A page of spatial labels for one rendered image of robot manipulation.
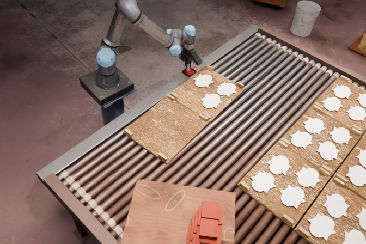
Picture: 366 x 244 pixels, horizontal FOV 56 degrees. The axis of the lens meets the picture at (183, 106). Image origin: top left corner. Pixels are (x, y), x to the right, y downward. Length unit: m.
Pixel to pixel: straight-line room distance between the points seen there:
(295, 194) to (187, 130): 0.71
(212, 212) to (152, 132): 0.85
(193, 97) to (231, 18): 2.69
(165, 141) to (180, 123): 0.16
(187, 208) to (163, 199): 0.12
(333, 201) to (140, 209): 1.01
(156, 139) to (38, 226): 1.29
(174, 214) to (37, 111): 2.28
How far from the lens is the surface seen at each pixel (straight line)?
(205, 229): 1.37
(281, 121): 2.32
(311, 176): 2.08
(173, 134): 2.09
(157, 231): 1.67
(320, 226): 1.95
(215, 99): 2.30
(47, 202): 3.04
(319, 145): 2.25
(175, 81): 2.44
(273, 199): 1.95
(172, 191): 1.76
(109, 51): 2.30
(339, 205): 2.05
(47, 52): 4.35
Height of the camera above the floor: 2.58
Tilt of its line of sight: 47 degrees down
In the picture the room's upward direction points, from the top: 4 degrees clockwise
